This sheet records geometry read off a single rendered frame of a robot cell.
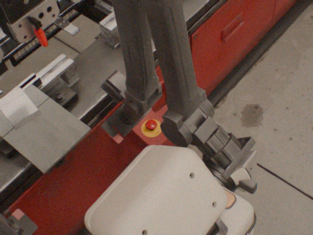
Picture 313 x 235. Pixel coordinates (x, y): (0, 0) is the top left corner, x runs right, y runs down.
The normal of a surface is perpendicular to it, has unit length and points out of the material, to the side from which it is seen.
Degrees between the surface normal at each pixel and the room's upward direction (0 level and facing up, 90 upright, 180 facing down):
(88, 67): 0
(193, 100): 81
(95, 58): 0
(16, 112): 0
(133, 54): 90
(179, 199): 48
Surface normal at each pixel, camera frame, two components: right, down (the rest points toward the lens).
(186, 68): 0.75, 0.40
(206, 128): 0.41, -0.14
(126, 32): -0.58, 0.69
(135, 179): -0.57, -0.74
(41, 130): -0.07, -0.55
